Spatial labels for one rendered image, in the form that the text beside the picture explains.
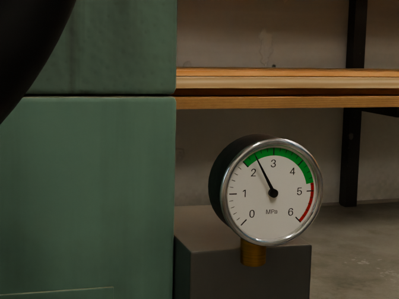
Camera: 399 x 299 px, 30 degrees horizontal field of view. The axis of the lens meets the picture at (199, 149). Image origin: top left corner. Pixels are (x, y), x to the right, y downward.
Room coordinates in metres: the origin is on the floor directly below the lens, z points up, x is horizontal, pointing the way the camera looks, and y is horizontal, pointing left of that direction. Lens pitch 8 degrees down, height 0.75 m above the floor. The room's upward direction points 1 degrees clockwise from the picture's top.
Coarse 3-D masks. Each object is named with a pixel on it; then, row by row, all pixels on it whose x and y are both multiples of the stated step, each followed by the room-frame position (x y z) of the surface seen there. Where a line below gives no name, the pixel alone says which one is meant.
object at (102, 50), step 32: (96, 0) 0.45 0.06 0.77; (128, 0) 0.45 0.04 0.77; (160, 0) 0.46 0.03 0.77; (64, 32) 0.44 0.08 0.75; (96, 32) 0.45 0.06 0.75; (128, 32) 0.45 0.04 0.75; (160, 32) 0.46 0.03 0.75; (64, 64) 0.44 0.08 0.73; (96, 64) 0.45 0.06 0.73; (128, 64) 0.46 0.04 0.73; (160, 64) 0.46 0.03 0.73
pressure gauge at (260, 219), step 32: (224, 160) 0.42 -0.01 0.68; (256, 160) 0.41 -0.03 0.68; (288, 160) 0.42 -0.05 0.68; (224, 192) 0.40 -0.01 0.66; (256, 192) 0.41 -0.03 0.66; (288, 192) 0.42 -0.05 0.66; (320, 192) 0.42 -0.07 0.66; (256, 224) 0.41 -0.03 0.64; (288, 224) 0.42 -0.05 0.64; (256, 256) 0.43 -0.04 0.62
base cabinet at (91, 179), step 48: (48, 96) 0.44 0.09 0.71; (96, 96) 0.45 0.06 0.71; (144, 96) 0.46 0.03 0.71; (0, 144) 0.43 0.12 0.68; (48, 144) 0.44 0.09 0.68; (96, 144) 0.45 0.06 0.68; (144, 144) 0.46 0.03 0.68; (0, 192) 0.43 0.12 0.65; (48, 192) 0.44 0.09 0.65; (96, 192) 0.45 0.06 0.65; (144, 192) 0.46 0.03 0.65; (0, 240) 0.43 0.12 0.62; (48, 240) 0.44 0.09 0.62; (96, 240) 0.45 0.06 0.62; (144, 240) 0.46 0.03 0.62; (0, 288) 0.43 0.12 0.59; (48, 288) 0.44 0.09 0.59; (96, 288) 0.45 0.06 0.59; (144, 288) 0.46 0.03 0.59
